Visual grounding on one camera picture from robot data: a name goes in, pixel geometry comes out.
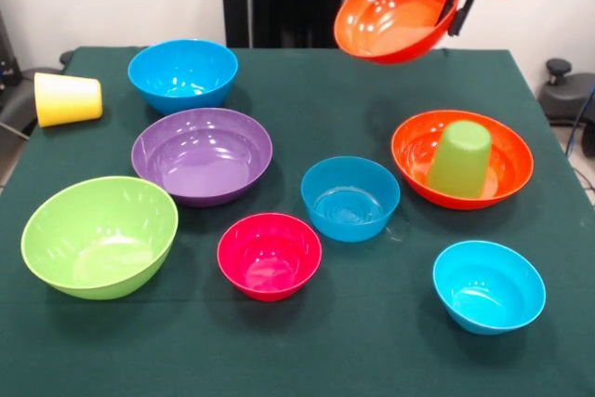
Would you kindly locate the pink plastic bowl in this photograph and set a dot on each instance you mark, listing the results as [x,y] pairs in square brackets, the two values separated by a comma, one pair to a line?
[270,256]

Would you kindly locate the small cyan plastic bowl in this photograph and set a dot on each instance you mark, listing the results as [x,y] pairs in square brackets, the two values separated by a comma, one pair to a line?
[488,285]

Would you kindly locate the large green plastic bowl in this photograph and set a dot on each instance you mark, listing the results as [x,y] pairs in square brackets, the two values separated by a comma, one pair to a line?
[98,239]

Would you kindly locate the small dark blue bowl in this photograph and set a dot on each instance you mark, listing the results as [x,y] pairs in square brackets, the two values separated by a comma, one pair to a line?
[350,200]

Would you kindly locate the purple plastic bowl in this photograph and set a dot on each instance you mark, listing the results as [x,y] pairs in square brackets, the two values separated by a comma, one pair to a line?
[202,155]

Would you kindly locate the dark green tablecloth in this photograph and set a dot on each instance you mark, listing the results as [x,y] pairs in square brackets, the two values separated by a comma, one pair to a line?
[279,350]

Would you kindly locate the black equipment base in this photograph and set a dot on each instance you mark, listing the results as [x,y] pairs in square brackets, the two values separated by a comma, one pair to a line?
[562,99]
[28,90]

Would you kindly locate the yellow plastic cup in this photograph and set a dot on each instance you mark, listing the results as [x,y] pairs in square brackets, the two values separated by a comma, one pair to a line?
[70,99]

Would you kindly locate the orange plastic bowl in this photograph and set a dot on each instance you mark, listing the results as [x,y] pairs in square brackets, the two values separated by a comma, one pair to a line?
[390,16]
[507,160]

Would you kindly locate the green plastic cup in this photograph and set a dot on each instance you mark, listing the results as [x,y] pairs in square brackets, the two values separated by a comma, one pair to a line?
[460,160]

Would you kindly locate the large blue plastic bowl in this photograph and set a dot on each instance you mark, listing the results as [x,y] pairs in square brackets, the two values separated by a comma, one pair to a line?
[181,76]

